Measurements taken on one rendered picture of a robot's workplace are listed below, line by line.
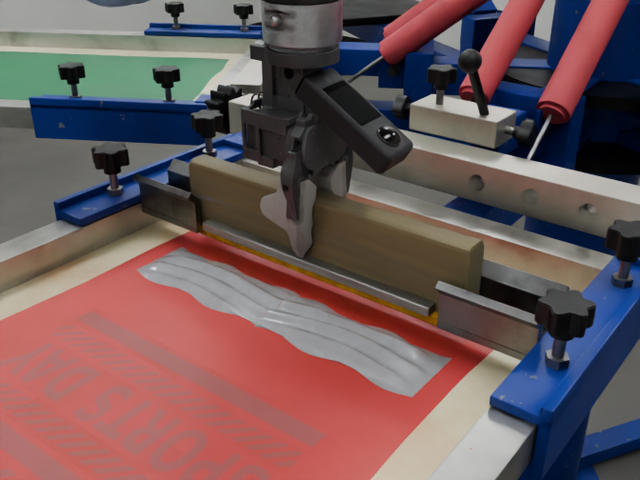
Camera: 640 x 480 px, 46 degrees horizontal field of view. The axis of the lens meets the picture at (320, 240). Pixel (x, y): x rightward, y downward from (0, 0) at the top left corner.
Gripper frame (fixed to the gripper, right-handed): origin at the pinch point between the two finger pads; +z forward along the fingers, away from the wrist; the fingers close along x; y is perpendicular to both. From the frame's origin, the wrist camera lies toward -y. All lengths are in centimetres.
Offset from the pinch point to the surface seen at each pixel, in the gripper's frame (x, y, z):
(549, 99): -44.5, -5.8, -5.5
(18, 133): -153, 324, 100
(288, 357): 12.4, -5.8, 5.3
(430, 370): 6.2, -17.3, 5.2
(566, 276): -15.1, -21.3, 3.9
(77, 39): -51, 110, 3
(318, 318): 6.0, -4.4, 4.9
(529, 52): -87, 15, -1
